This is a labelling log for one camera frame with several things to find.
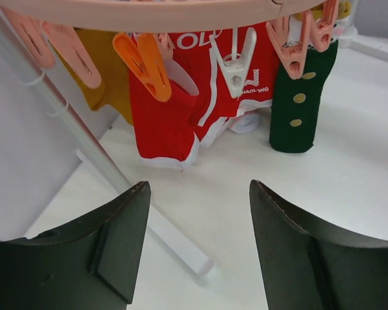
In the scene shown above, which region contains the pink round clip hanger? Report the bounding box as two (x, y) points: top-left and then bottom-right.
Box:
(0, 0), (342, 103)

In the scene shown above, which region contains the silver clothes rack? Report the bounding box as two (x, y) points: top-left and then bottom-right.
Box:
(0, 16), (216, 280)

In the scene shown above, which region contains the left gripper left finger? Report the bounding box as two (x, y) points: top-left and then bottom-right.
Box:
(0, 181), (151, 309)

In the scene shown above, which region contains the mustard hanging sock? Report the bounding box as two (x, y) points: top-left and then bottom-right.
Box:
(59, 28), (135, 125)

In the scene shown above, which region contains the red hanging sock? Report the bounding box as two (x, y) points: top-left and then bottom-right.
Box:
(129, 60), (199, 170)
(167, 22), (280, 149)

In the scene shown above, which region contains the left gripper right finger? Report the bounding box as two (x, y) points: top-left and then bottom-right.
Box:
(249, 180), (388, 309)

